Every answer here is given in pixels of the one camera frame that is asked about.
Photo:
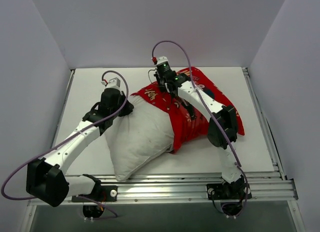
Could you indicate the aluminium front rail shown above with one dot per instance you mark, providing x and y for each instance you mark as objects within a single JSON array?
[{"x": 191, "y": 188}]

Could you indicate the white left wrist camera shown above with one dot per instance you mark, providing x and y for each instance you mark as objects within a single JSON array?
[{"x": 114, "y": 83}]

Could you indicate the red patterned pillowcase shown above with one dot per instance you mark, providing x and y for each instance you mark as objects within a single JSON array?
[{"x": 186, "y": 121}]

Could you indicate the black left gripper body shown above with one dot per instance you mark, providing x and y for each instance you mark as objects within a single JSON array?
[{"x": 126, "y": 108}]

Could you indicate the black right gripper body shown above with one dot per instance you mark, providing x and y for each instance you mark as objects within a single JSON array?
[{"x": 164, "y": 84}]

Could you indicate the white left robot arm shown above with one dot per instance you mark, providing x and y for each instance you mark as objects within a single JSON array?
[{"x": 46, "y": 176}]

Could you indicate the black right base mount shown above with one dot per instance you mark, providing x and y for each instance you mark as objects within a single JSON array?
[{"x": 228, "y": 199}]

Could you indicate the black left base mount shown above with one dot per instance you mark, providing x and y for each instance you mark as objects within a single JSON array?
[{"x": 101, "y": 195}]

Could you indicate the white pillow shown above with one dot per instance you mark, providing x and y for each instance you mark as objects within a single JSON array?
[{"x": 138, "y": 138}]

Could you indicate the aluminium left side rail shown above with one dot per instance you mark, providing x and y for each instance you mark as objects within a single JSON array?
[{"x": 69, "y": 84}]

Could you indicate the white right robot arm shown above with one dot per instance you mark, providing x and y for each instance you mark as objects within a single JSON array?
[{"x": 222, "y": 119}]

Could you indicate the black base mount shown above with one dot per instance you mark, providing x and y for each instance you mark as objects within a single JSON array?
[
  {"x": 101, "y": 195},
  {"x": 228, "y": 199}
]

